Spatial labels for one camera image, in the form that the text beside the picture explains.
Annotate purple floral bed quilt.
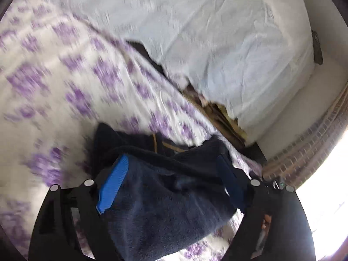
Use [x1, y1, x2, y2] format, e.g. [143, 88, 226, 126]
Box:
[1, 0, 259, 260]

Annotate white lace cover cloth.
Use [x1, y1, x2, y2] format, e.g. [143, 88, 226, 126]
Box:
[49, 0, 313, 129]

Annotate person's right hand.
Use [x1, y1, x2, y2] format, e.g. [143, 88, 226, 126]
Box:
[261, 214, 272, 230]

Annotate navy school cardigan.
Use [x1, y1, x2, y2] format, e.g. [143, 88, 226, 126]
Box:
[91, 123, 237, 260]

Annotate brick pattern curtain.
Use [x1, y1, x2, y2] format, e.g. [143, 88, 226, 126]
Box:
[263, 87, 347, 189]

